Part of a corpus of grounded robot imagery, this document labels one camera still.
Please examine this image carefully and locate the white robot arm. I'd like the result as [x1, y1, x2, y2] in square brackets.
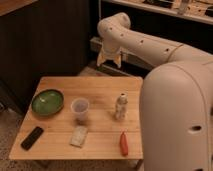
[97, 13, 213, 171]

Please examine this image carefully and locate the green ceramic bowl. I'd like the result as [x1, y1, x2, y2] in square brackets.
[31, 89, 64, 116]

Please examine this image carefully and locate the vertical metal pole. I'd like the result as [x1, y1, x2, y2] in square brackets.
[98, 0, 102, 21]

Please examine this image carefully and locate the small plastic bottle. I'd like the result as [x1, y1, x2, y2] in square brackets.
[115, 93, 128, 120]

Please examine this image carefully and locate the black remote control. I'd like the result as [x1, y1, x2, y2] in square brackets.
[21, 127, 44, 150]

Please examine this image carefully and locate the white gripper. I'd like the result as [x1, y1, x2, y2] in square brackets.
[97, 40, 122, 68]

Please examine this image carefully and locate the wooden low table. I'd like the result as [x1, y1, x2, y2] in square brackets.
[9, 77, 143, 160]

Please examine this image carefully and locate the clear snack packet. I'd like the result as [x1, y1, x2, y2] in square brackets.
[70, 126, 88, 147]

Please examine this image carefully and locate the clear plastic cup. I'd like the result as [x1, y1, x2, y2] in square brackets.
[70, 98, 90, 122]

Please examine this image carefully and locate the orange carrot toy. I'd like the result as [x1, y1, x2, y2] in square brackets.
[120, 132, 128, 156]

